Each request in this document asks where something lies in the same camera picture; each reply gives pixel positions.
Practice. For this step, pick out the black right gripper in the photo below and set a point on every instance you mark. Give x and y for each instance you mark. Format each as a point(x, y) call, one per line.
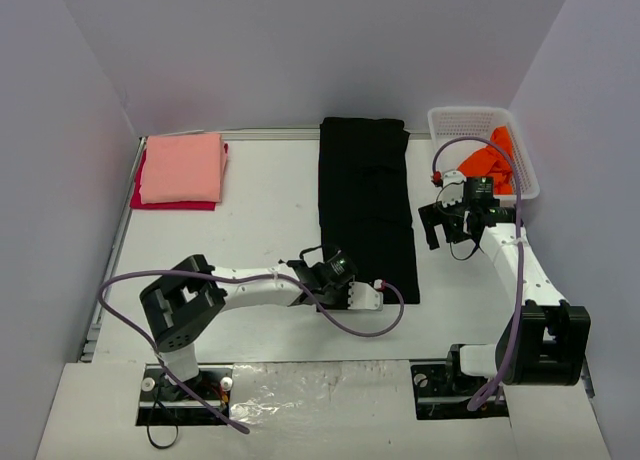
point(445, 223)

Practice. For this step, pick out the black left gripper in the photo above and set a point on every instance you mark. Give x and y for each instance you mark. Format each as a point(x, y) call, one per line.
point(331, 297)

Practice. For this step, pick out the black t-shirt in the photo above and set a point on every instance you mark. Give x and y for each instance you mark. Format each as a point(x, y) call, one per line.
point(363, 200)

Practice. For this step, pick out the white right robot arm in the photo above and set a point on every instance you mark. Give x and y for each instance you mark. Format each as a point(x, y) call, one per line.
point(544, 342)

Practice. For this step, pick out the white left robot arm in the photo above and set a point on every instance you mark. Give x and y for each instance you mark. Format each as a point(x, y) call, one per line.
point(180, 305)

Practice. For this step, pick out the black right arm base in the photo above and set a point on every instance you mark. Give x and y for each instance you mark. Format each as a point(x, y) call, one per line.
point(440, 394)

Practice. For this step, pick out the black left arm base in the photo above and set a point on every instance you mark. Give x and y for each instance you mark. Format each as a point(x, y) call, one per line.
point(161, 403)

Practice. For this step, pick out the orange t-shirt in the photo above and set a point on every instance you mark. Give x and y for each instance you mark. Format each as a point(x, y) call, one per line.
point(488, 162)

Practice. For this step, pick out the white plastic basket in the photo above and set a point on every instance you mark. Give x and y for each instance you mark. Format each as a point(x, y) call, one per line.
point(450, 122)

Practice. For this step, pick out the folded pink t-shirt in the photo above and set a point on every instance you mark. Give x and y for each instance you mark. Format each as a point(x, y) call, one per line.
point(180, 170)

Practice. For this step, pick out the folded red t-shirt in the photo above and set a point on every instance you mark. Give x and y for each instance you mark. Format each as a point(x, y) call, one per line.
point(165, 206)

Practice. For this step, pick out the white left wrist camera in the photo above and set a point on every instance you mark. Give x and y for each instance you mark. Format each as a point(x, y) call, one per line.
point(364, 297)

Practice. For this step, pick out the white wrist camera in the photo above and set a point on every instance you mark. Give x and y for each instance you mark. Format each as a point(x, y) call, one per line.
point(364, 297)
point(452, 185)

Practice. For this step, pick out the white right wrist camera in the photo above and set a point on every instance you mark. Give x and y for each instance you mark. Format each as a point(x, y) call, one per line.
point(452, 185)

